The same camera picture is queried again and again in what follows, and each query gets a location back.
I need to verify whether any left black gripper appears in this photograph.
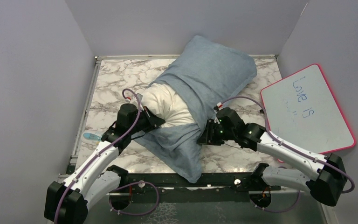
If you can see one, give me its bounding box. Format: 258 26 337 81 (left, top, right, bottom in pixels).
129 106 165 135

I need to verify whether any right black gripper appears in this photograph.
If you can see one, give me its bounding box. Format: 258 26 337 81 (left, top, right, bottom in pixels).
197 119 236 146

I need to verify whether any white pillow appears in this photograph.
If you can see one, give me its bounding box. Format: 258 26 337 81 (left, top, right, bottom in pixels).
140 83 195 127

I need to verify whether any patchwork and blue pillowcase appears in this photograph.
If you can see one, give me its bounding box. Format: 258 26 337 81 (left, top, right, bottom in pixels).
136 35 257 183

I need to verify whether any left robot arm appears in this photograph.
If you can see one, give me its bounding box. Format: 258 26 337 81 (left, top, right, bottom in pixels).
44 103 165 224

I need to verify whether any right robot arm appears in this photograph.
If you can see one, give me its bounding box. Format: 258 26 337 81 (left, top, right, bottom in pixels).
197 108 348 207

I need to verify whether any blue packaged toothbrush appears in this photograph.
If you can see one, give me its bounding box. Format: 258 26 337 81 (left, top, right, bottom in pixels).
81 130 103 145

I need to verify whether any pink framed whiteboard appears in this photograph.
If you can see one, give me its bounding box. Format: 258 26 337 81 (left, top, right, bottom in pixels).
260 63 357 154

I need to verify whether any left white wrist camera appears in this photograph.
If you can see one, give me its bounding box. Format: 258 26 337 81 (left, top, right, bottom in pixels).
126 93 143 107

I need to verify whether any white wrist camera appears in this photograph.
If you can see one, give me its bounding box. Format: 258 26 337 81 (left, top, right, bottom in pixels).
213 102 224 112
126 93 143 107

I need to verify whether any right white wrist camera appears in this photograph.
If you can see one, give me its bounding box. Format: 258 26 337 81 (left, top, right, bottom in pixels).
213 102 224 112

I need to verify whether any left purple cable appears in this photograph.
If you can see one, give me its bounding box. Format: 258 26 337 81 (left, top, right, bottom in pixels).
53 88 160 224

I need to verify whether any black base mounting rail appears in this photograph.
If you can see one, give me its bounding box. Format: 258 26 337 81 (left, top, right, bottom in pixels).
107 172 281 205

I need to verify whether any aluminium table frame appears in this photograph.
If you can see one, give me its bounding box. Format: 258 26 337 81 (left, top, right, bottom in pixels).
46 55 339 224

